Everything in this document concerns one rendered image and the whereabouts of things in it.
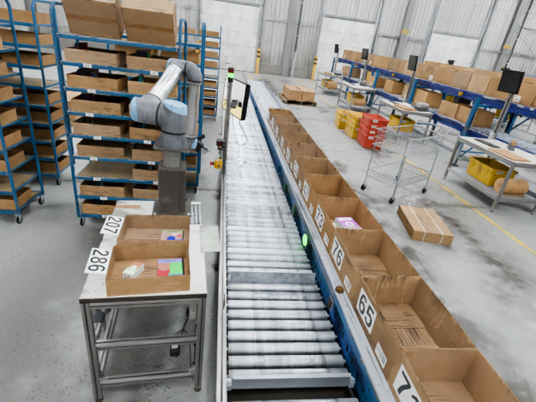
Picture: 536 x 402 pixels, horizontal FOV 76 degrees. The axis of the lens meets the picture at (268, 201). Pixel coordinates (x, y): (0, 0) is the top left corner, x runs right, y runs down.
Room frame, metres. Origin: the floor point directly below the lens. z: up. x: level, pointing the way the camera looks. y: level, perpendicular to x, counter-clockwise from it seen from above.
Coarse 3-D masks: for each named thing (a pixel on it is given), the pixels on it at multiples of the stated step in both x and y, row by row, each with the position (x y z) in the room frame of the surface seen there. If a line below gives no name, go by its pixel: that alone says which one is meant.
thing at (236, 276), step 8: (232, 272) 1.44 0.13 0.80; (240, 272) 1.45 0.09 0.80; (248, 272) 1.46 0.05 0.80; (256, 272) 1.46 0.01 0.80; (264, 272) 1.47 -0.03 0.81; (272, 272) 1.48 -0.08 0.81; (280, 272) 1.49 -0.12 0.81; (288, 272) 1.50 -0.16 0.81; (296, 272) 1.51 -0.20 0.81; (232, 280) 1.44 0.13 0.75; (240, 280) 1.45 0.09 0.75; (248, 280) 1.46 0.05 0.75; (256, 280) 1.47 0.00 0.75; (264, 280) 1.47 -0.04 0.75; (272, 280) 1.48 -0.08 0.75; (280, 280) 1.49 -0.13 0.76; (288, 280) 1.50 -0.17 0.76; (296, 280) 1.50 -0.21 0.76; (304, 280) 1.51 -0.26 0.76; (312, 280) 1.52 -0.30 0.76
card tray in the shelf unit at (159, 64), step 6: (132, 54) 3.17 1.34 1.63; (132, 60) 2.96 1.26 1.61; (138, 60) 2.97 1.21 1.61; (144, 60) 2.98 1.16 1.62; (150, 60) 2.99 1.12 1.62; (156, 60) 3.00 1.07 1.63; (162, 60) 3.00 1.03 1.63; (132, 66) 2.96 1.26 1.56; (138, 66) 2.97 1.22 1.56; (144, 66) 2.98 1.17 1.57; (150, 66) 2.99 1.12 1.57; (156, 66) 3.00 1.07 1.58; (162, 66) 3.00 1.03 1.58
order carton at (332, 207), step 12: (324, 204) 2.01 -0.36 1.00; (336, 204) 2.02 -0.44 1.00; (348, 204) 2.04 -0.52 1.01; (360, 204) 2.03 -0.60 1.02; (336, 216) 2.03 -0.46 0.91; (348, 216) 2.04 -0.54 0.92; (360, 216) 1.98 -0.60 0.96; (372, 216) 1.83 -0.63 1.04; (324, 228) 1.76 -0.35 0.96; (348, 228) 1.63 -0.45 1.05; (372, 228) 1.79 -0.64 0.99
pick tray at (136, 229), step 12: (132, 216) 1.80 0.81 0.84; (144, 216) 1.81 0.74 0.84; (156, 216) 1.83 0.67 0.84; (168, 216) 1.85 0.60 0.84; (180, 216) 1.86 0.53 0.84; (120, 228) 1.63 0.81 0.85; (132, 228) 1.79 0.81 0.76; (144, 228) 1.81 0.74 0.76; (156, 228) 1.82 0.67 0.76; (168, 228) 1.84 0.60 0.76; (180, 228) 1.86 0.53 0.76; (120, 240) 1.52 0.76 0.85; (132, 240) 1.54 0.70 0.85; (144, 240) 1.55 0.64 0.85; (156, 240) 1.57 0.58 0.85; (168, 240) 1.58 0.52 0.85; (180, 240) 1.60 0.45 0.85
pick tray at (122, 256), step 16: (112, 256) 1.42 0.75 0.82; (128, 256) 1.49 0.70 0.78; (144, 256) 1.51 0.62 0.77; (160, 256) 1.54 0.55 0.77; (176, 256) 1.56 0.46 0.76; (112, 272) 1.36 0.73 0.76; (144, 272) 1.39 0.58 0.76; (112, 288) 1.21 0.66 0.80; (128, 288) 1.23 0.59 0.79; (144, 288) 1.25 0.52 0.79; (160, 288) 1.27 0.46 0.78; (176, 288) 1.30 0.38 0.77
